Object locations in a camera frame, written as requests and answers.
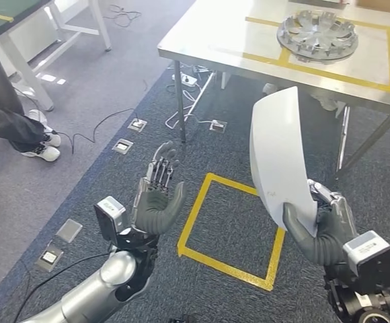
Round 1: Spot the silver wheel cover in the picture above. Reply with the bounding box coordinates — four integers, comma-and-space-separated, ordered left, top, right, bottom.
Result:
276, 10, 360, 64

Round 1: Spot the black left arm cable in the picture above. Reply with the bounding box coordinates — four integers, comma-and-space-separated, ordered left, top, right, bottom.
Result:
11, 252, 112, 323

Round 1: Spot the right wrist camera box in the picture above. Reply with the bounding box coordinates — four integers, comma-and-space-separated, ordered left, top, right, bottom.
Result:
342, 230, 390, 295

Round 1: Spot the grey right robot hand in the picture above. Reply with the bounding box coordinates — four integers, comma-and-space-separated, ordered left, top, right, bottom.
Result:
282, 179, 359, 267

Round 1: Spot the metal top workbench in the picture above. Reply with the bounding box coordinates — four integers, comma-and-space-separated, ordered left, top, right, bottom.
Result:
157, 0, 390, 177

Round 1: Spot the brown cardboard box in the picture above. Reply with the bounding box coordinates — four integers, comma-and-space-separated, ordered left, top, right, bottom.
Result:
356, 0, 390, 13

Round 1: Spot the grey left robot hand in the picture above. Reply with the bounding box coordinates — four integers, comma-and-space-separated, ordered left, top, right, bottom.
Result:
131, 141, 189, 236

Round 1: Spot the metal floor socket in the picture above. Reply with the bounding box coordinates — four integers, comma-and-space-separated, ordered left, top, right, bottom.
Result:
55, 218, 83, 244
128, 118, 148, 133
209, 119, 228, 134
35, 244, 64, 273
112, 138, 134, 155

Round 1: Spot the white power strip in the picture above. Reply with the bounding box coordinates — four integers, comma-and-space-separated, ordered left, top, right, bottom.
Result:
172, 72, 198, 87

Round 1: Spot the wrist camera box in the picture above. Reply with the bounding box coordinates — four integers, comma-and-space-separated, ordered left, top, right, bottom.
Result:
93, 196, 128, 247
342, 230, 390, 295

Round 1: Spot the yellow floor tape outline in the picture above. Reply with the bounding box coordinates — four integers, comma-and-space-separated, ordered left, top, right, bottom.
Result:
177, 172, 286, 293

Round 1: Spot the white desk green top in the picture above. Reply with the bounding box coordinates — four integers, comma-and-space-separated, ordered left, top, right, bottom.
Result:
0, 0, 112, 112

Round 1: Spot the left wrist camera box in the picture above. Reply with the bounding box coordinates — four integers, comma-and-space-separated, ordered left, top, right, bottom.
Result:
93, 196, 128, 247

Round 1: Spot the tangled black floor cable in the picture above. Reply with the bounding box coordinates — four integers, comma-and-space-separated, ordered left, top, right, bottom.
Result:
103, 4, 142, 28

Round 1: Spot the white curved plastic part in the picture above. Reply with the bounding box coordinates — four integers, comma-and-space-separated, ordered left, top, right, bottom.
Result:
250, 86, 318, 238

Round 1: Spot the person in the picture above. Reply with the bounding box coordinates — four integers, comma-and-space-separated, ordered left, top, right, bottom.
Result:
0, 26, 62, 163

